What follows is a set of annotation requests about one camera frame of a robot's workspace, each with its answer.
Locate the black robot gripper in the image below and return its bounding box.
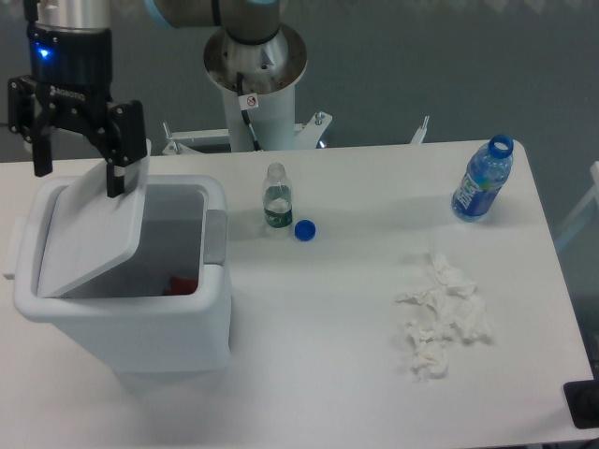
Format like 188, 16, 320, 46
7, 1, 147, 197

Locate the white trash can lid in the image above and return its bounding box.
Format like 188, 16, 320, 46
37, 139, 152, 297

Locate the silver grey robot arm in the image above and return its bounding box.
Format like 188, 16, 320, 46
7, 1, 291, 197

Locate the red trash inside can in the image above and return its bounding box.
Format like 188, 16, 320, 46
162, 276, 198, 296

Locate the white plastic trash can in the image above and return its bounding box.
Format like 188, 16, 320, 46
13, 175, 232, 373

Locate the blue bottle cap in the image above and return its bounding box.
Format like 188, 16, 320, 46
294, 219, 316, 241

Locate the clear green-label plastic bottle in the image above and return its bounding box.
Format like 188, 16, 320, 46
262, 163, 293, 230

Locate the crumpled white tissue upper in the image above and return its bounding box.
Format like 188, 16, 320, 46
397, 253, 493, 346

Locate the crumpled white tissue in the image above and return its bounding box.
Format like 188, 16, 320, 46
404, 320, 453, 382
397, 253, 493, 346

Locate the blue plastic water bottle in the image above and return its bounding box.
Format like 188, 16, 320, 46
451, 134, 514, 223

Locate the crumpled white tissue lower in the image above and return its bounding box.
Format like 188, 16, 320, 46
404, 320, 453, 382

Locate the black device at edge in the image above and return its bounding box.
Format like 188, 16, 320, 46
563, 380, 598, 429

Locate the white metal frame bracket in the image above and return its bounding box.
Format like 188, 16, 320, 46
163, 122, 230, 155

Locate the black cable on pedestal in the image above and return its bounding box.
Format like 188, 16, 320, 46
235, 71, 263, 152

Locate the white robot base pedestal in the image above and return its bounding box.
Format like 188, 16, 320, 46
204, 24, 307, 152

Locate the white chair frame right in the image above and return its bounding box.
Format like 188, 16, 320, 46
553, 162, 598, 253

